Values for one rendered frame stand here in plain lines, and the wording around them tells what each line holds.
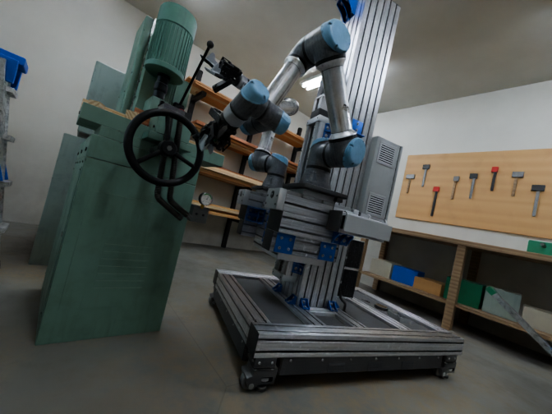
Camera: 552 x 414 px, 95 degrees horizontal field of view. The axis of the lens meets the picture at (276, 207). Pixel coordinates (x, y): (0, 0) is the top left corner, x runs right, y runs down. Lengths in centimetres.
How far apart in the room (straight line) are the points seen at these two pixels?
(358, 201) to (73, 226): 133
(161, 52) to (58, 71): 242
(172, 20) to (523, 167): 344
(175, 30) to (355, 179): 115
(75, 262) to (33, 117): 261
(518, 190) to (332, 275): 260
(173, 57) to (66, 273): 102
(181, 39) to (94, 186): 78
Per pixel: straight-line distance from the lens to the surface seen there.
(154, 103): 139
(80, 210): 120
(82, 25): 395
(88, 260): 124
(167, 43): 146
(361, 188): 153
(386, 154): 160
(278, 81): 107
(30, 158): 365
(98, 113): 121
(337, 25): 111
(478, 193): 371
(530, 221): 358
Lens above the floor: 65
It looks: 2 degrees up
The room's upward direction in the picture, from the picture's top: 13 degrees clockwise
